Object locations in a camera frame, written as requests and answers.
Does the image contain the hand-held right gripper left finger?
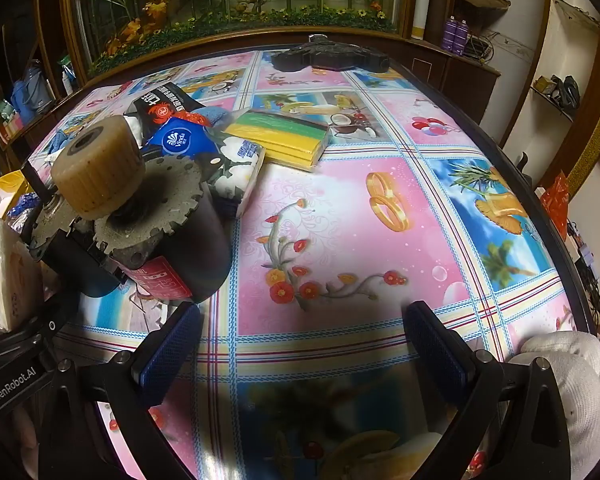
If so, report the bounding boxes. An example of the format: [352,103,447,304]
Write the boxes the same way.
[37,302,203,480]

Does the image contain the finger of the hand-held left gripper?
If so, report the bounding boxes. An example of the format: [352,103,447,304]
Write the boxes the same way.
[10,287,83,348]

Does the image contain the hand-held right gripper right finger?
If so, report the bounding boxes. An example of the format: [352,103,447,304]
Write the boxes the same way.
[404,301,573,480]

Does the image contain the pink tissue pack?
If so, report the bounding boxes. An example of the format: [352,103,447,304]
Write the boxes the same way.
[0,220,43,338]

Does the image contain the white knitted cloth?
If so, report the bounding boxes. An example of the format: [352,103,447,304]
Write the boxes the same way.
[507,331,600,461]

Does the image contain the light blue cloth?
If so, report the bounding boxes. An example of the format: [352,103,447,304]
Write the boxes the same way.
[50,130,81,153]

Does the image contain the cotton print tissue pack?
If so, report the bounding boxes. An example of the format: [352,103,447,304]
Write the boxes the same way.
[207,135,267,220]

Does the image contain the blue tissue pack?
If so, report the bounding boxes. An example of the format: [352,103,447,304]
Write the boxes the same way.
[140,112,221,161]

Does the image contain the blue fluffy cloth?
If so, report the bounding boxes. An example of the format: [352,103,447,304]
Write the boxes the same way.
[200,106,241,128]

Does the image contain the black snack packet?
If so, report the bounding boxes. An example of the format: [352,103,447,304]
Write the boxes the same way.
[125,82,211,133]

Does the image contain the yellow green sponge pack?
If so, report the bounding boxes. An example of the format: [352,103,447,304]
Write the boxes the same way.
[222,107,331,170]

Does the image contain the red plastic bag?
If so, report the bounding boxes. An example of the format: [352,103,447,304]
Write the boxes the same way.
[540,172,571,241]

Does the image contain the pink packets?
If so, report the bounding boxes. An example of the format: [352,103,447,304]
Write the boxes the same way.
[0,100,23,141]

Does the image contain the white crumpled cloth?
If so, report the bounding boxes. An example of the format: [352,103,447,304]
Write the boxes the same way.
[122,115,146,143]

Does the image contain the grey blue thermos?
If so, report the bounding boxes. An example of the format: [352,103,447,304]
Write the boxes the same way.
[27,60,56,111]

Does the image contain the black items on shelf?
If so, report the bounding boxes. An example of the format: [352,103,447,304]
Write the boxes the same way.
[532,75,581,111]

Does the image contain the purple spray can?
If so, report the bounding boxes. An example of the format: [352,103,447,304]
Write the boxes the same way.
[442,16,458,53]
[454,20,470,57]

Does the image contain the black plastic tool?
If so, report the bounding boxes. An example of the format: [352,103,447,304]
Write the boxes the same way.
[271,34,391,73]

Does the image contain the glass case with artificial flowers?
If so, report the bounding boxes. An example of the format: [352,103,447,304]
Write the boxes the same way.
[62,0,416,78]

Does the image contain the white rolled poster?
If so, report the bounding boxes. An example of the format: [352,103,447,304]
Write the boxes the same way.
[411,0,433,42]

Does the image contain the brown wall shelf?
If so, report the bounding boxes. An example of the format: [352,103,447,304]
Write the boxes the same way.
[455,0,511,23]

